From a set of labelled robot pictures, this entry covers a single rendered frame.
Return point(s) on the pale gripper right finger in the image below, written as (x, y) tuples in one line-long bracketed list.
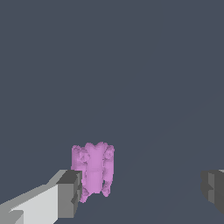
[(214, 186)]

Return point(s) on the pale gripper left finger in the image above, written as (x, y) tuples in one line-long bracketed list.
[(43, 201)]

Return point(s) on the pink lumpy figure object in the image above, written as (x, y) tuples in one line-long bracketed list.
[(94, 166)]

